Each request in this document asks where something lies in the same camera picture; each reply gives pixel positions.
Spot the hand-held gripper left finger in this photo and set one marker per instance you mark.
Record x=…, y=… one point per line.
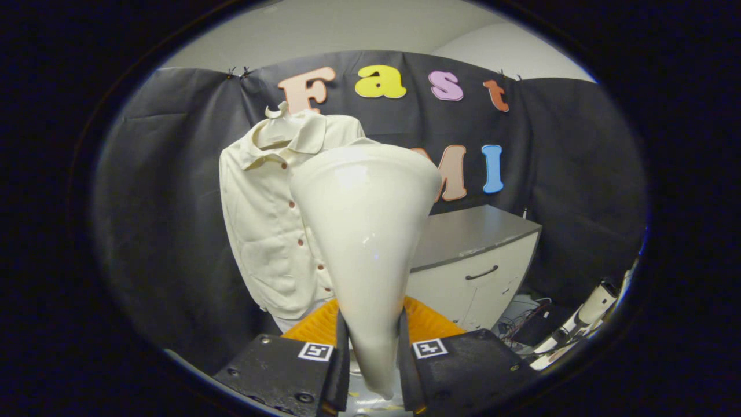
x=338, y=376

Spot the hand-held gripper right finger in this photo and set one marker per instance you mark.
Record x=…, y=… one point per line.
x=408, y=376

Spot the white garment steamer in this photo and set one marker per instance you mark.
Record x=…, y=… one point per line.
x=365, y=220

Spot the cream button-up shirt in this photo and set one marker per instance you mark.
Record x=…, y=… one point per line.
x=260, y=220

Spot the white clothes hanger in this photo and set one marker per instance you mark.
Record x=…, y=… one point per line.
x=282, y=111

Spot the white cabinet with grey top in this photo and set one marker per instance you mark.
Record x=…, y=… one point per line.
x=480, y=231

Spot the white cylindrical device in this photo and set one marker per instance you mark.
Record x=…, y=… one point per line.
x=596, y=301

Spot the black backdrop cloth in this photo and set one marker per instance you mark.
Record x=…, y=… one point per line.
x=579, y=174

